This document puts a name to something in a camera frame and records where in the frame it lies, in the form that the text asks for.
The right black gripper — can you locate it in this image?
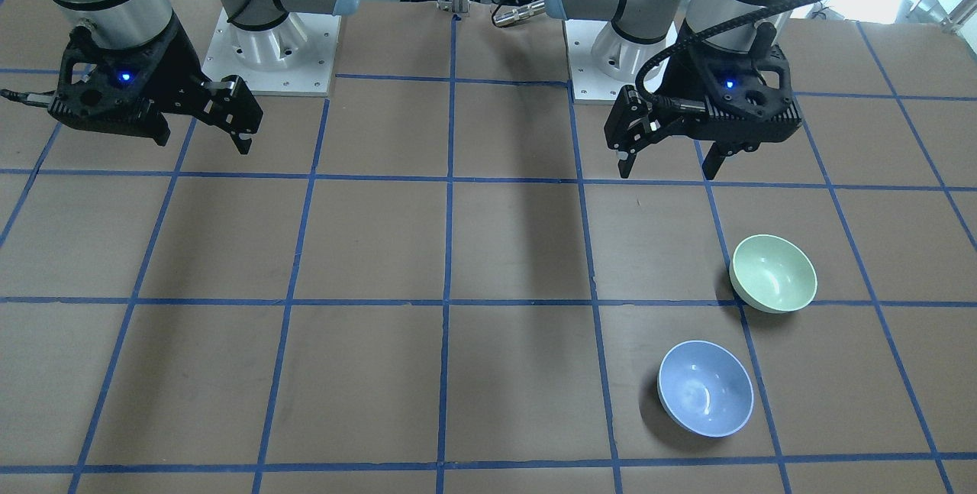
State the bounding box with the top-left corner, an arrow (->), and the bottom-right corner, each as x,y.
144,17 -> 264,154

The blue bowl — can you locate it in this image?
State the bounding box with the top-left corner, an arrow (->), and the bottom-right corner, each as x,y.
656,340 -> 755,438

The silver cylindrical connector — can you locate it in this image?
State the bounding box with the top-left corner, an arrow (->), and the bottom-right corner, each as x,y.
492,0 -> 547,28

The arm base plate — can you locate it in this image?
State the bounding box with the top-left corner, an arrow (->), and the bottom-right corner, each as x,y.
202,11 -> 343,98
564,20 -> 677,105

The black braided cable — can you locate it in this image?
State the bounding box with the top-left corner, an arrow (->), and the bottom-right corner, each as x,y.
635,0 -> 928,109

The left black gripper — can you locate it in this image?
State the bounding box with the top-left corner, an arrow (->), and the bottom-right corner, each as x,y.
605,43 -> 730,181

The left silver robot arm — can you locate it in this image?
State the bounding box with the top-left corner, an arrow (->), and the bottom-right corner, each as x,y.
544,0 -> 803,179

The green bowl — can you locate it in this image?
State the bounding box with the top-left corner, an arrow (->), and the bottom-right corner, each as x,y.
729,235 -> 819,314

